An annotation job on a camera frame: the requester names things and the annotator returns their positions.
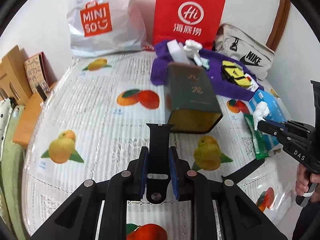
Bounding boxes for yellow black sports strap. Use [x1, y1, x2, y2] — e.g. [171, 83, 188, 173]
[221, 60, 252, 88]

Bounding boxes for white tissue wad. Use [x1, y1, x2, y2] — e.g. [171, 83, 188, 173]
[253, 101, 270, 131]

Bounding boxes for white Miniso plastic bag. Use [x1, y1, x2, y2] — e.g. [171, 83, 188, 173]
[67, 0, 147, 57]

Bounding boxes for purple fabric tray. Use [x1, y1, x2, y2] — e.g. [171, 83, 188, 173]
[150, 39, 264, 103]

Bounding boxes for red Haidilao paper bag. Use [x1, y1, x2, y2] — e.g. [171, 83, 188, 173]
[152, 0, 226, 49]

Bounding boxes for dark green tea tin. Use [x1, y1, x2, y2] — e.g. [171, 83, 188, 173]
[164, 62, 223, 134]

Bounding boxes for white cloth glove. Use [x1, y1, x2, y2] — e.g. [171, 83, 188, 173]
[183, 39, 203, 67]

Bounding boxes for green wet wipe packet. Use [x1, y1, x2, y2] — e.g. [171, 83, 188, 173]
[244, 113, 269, 160]

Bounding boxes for wooden headboard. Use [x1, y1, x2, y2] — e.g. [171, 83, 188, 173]
[0, 45, 33, 105]

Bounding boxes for white spotted pillow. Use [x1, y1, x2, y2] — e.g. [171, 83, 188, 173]
[0, 98, 13, 151]

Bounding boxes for wooden nightstand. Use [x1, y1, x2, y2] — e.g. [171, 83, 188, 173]
[12, 92, 43, 150]

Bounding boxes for white mesh pouch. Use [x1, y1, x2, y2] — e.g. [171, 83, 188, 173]
[188, 55, 210, 70]

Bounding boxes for blue tissue box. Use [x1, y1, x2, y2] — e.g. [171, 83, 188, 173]
[249, 89, 288, 152]

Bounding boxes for grey Nike waist bag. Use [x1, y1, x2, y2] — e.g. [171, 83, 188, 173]
[215, 23, 274, 80]

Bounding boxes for person's right hand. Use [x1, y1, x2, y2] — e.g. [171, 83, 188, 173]
[295, 164, 319, 202]

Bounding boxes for small glass bottle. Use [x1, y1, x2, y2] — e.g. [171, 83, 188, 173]
[35, 82, 50, 102]

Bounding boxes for brown wooden door frame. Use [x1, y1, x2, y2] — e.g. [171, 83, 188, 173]
[266, 0, 291, 51]

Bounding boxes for patterned book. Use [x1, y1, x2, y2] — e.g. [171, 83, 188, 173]
[23, 52, 50, 93]

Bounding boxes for strawberry snack packet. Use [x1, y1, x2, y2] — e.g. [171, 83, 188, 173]
[245, 73, 259, 93]

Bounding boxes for green bed blanket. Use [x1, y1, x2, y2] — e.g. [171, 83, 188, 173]
[1, 105, 28, 239]

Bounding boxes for black watch strap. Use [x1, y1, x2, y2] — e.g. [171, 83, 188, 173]
[221, 158, 266, 184]
[145, 122, 175, 205]

